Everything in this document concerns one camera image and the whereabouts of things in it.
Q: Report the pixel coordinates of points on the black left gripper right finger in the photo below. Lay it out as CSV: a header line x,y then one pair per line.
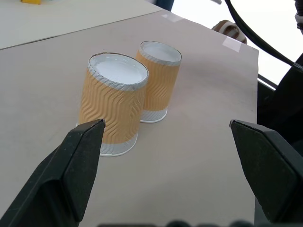
x,y
270,170

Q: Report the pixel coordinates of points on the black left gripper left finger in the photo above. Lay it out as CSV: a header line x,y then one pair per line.
x,y
59,184

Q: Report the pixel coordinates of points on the black bulky object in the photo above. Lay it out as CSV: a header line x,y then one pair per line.
x,y
284,104

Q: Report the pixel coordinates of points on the beige table mat sheet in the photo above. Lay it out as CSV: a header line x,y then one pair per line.
x,y
194,142

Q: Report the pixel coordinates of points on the orange ripple paper cup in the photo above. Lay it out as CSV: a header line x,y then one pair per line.
x,y
158,87
113,106

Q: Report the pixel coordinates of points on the clear tape strip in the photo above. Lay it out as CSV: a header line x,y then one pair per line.
x,y
232,44
172,17

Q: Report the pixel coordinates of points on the brown tape roll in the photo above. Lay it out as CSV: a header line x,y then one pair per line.
x,y
228,29

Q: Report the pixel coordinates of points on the yellow object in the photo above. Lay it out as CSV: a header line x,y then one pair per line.
x,y
30,1

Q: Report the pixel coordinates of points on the dark blue object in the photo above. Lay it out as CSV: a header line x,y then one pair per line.
x,y
165,4

